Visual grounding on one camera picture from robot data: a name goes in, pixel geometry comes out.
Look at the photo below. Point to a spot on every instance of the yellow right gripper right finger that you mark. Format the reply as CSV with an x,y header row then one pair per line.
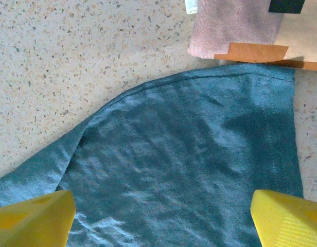
x,y
289,221

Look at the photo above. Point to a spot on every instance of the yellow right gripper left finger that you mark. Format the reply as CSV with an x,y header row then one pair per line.
x,y
32,221

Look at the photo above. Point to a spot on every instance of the dark blue t-shirt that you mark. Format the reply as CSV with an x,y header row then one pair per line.
x,y
186,154

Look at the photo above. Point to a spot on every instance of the pink printed folded t-shirt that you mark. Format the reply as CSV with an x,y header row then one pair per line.
x,y
225,25

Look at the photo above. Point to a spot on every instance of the clear plastic wrapper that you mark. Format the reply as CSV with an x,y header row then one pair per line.
x,y
191,5

